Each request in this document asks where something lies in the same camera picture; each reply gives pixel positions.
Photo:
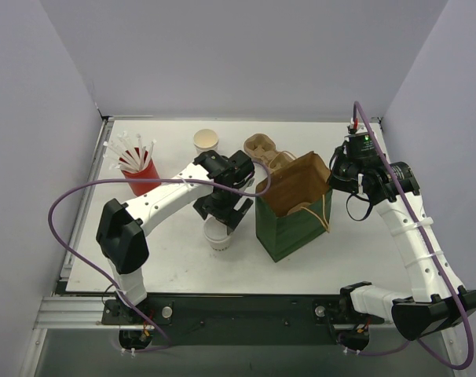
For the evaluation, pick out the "aluminium frame rail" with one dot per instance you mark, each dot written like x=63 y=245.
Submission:
x=69 y=313

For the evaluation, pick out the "red straw holder cup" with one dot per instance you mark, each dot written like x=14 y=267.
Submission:
x=139 y=183

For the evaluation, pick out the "green brown paper bag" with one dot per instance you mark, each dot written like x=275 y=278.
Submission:
x=303 y=180

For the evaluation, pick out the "white wrapped straws bundle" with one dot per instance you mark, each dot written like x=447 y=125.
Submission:
x=132 y=154

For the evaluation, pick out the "white paper coffee cup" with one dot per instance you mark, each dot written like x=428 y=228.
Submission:
x=216 y=234

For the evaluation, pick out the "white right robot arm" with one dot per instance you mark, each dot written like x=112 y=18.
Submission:
x=436 y=291

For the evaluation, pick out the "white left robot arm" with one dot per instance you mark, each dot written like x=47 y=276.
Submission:
x=212 y=184

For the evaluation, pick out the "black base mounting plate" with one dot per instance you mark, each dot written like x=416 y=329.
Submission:
x=240 y=320

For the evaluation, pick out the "brown pulp cup carrier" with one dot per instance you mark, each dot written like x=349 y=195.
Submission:
x=298 y=207

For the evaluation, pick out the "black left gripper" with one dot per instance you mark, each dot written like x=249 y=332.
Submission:
x=223 y=209

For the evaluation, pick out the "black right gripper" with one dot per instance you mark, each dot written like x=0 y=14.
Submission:
x=343 y=182

